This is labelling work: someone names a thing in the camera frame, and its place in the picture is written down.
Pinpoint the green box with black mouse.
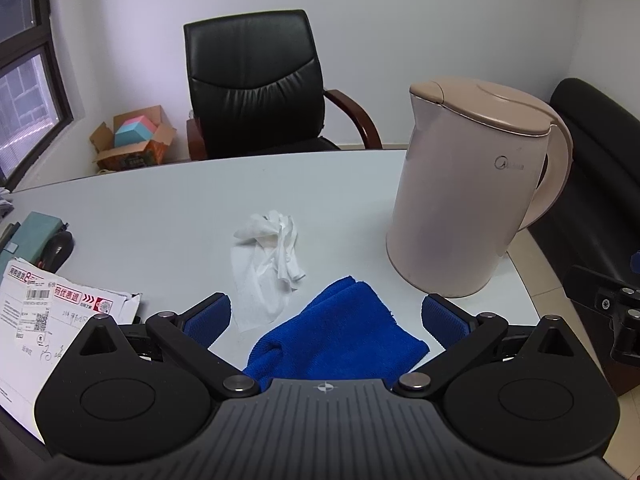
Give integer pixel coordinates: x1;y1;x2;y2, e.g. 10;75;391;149
0;211;69;264

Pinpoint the teal and pink box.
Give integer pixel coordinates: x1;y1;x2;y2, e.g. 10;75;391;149
114;116;160;149

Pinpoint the black leather sofa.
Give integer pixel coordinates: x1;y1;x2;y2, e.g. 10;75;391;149
527;77;640;397

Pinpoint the blue microfibre cloth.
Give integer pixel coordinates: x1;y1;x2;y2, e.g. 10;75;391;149
242;275;430;393

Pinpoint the beige electric kettle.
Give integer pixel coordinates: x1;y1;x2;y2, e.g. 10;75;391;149
385;76;572;299

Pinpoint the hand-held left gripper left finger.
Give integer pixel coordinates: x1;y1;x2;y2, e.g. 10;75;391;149
65;292;262;401

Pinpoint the white shipping envelope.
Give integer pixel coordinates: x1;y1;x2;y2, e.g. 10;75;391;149
0;257;143;443

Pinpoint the open cardboard box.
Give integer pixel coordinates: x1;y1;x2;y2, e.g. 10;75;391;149
90;105;177;171

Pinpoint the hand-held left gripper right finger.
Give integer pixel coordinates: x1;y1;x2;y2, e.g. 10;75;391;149
394;294;591;401

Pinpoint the black leather office chair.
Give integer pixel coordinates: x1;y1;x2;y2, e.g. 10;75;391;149
182;9;384;161

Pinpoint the crumpled white tissue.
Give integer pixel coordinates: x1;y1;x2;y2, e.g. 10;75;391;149
230;210;307;334

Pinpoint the dark framed window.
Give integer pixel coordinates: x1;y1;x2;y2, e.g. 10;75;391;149
0;0;75;192

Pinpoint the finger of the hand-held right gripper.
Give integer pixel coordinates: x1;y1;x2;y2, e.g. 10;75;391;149
564;264;640;367

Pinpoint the black computer mouse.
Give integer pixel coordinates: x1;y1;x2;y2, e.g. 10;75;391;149
37;230;75;271

